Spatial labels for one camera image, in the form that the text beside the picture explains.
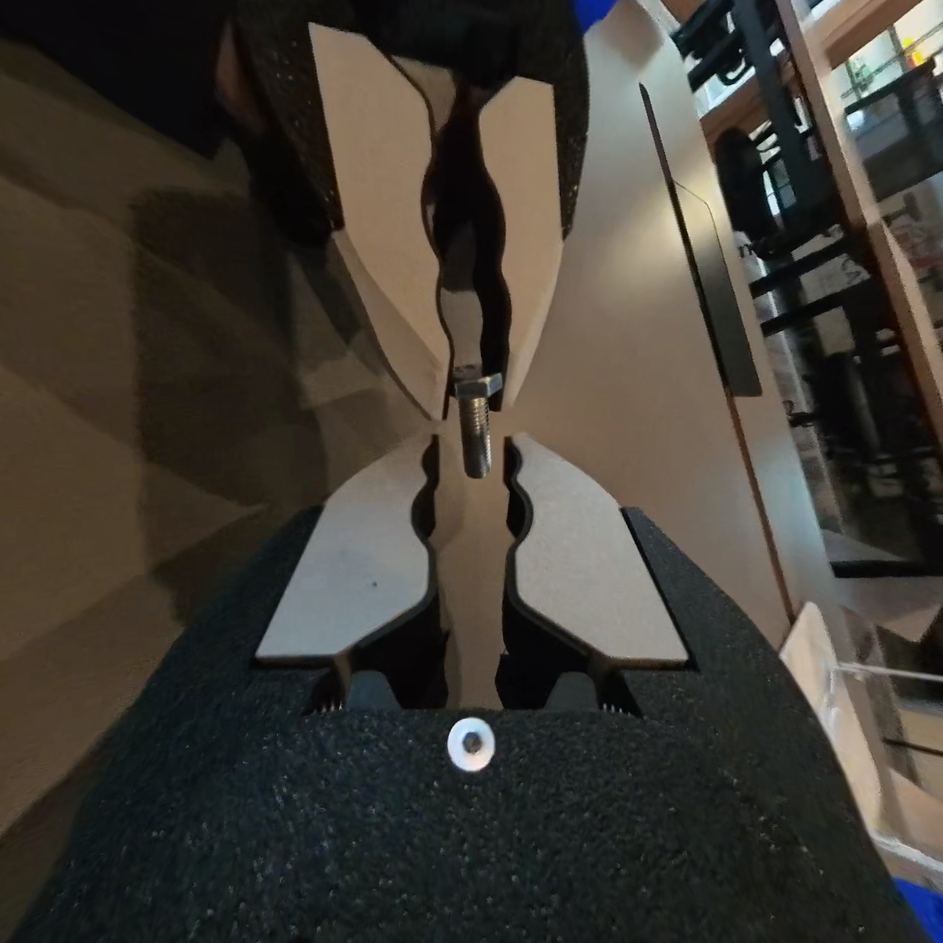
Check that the silver hex bolt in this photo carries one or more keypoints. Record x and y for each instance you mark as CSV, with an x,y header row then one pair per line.
x,y
477,435

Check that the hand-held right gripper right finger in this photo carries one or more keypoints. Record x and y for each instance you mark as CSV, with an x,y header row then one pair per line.
x,y
589,574

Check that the black flat panel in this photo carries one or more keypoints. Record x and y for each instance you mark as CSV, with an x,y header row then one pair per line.
x,y
711,287

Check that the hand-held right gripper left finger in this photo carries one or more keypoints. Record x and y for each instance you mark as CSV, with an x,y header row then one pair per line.
x,y
346,574

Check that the clear plastic bin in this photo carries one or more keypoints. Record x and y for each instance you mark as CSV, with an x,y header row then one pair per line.
x,y
832,707

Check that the wooden storage shelf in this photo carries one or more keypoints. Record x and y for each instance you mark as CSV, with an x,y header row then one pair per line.
x,y
847,221

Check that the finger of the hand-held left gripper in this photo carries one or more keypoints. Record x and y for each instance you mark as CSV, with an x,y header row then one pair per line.
x,y
376,221
530,221

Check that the blue plastic bin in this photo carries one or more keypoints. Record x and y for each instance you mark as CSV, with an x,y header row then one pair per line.
x,y
593,11
921,917

